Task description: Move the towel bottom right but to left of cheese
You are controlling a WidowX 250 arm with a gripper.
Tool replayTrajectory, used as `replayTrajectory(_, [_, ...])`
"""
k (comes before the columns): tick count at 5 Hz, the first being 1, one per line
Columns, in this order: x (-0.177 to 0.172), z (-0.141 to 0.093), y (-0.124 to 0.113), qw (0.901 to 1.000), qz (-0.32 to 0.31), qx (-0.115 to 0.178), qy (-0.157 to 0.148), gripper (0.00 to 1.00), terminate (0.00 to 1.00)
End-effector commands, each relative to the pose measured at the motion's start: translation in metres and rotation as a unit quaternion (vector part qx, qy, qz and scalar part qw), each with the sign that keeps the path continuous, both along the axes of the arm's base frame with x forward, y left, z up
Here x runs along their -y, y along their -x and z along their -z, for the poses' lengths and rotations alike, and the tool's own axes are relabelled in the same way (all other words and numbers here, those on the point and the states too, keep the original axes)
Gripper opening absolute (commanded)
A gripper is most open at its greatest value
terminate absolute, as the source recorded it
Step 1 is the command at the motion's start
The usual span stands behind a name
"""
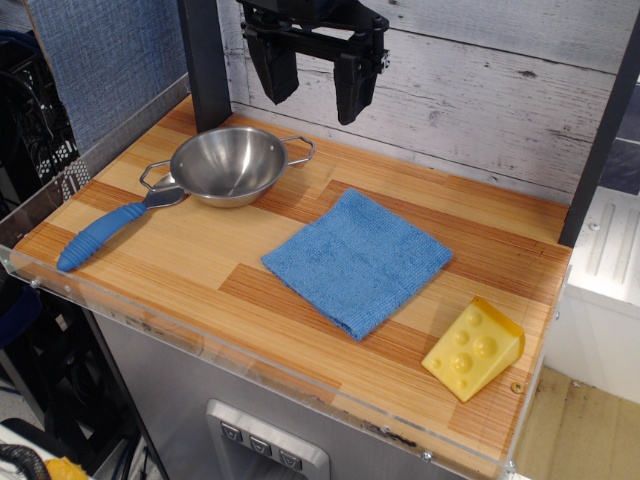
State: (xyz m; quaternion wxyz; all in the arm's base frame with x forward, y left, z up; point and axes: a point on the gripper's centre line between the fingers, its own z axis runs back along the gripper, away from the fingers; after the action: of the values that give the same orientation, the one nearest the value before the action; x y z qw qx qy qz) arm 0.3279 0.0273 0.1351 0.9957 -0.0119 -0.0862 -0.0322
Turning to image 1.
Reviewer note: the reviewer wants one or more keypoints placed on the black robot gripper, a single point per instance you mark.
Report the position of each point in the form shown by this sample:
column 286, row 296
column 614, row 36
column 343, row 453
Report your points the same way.
column 347, row 31

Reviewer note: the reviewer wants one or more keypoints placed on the blue towel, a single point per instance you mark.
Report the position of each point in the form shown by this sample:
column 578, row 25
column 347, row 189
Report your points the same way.
column 358, row 264

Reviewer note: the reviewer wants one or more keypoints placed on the yellow plastic cheese wedge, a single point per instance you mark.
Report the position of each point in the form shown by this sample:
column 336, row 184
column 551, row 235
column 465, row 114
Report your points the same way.
column 480, row 344

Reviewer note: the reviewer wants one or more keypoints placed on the black plastic crate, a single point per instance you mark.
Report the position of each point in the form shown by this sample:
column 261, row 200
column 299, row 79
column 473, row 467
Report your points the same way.
column 37, row 142

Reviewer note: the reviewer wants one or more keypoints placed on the clear acrylic table guard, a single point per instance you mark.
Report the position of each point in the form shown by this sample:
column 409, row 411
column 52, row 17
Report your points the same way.
column 194, row 321

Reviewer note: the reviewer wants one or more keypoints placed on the silver dispenser button panel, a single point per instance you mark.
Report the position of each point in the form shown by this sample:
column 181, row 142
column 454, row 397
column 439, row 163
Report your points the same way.
column 250, row 448

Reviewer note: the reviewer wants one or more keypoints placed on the white ribbed appliance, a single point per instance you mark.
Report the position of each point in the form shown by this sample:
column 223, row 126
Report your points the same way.
column 594, row 337

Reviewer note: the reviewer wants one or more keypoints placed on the black left support post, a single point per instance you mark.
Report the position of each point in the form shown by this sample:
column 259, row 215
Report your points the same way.
column 205, row 58

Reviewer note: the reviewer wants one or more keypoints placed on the black support post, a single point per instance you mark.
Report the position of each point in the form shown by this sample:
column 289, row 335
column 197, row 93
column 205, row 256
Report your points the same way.
column 613, row 115
column 205, row 58

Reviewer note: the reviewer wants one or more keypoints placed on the steel bowl with handles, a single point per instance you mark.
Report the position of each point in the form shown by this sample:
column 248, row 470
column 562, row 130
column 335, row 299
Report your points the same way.
column 232, row 167

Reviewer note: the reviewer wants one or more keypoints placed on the blue handled metal spatula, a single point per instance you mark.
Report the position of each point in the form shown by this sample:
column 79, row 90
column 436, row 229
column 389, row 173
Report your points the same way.
column 164, row 193

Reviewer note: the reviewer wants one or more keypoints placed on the black right support post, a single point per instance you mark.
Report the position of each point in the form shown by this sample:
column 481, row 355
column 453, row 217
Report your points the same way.
column 613, row 115

